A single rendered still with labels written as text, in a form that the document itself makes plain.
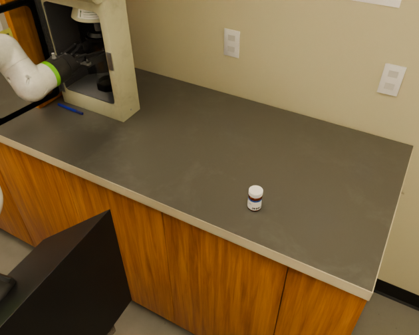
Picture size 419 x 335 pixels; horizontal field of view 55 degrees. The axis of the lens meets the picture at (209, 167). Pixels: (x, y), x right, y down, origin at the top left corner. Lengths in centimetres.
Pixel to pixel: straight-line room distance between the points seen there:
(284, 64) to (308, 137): 31
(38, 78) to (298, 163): 91
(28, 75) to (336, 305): 118
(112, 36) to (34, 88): 32
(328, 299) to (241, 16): 107
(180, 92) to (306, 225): 88
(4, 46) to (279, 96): 103
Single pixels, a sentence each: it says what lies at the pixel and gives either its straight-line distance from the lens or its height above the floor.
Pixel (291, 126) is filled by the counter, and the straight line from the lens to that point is 163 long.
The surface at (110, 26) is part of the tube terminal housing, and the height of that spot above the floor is 132.
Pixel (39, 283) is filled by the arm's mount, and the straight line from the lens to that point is 76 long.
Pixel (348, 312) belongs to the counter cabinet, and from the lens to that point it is 132.
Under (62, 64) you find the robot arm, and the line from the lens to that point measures 151.
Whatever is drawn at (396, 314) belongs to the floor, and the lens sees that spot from 232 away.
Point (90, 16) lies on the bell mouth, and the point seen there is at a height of 134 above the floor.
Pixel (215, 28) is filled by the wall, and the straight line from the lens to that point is 175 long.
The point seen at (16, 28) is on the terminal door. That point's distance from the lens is 165.
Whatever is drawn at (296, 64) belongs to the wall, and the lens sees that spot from 166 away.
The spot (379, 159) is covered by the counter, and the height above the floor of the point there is 94.
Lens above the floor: 187
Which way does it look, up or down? 41 degrees down
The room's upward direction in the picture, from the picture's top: straight up
